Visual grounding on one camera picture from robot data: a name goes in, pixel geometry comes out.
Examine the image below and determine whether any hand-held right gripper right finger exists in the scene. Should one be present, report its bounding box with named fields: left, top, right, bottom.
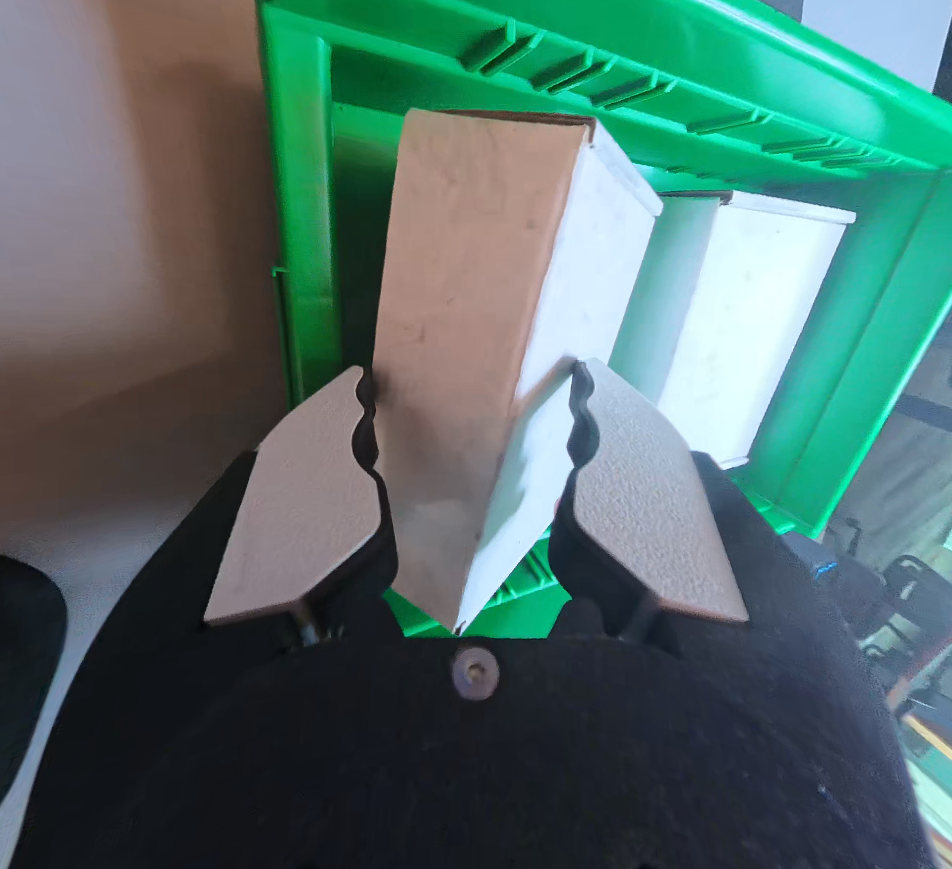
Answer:
left=549, top=357, right=752, bottom=645

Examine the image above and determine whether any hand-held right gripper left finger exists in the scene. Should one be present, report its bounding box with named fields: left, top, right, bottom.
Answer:
left=203, top=365, right=399, bottom=647

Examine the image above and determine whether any white cardboard box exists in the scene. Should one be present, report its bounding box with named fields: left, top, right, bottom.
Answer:
left=370, top=108, right=664, bottom=636
left=608, top=189, right=858, bottom=470

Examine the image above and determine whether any green plastic bin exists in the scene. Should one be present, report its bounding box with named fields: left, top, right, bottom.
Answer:
left=253, top=0, right=952, bottom=639

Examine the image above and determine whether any white closed cardboard box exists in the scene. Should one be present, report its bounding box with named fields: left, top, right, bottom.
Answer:
left=608, top=189, right=858, bottom=470

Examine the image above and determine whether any black chair armrest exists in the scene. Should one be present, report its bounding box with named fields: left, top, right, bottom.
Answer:
left=0, top=555, right=69, bottom=807

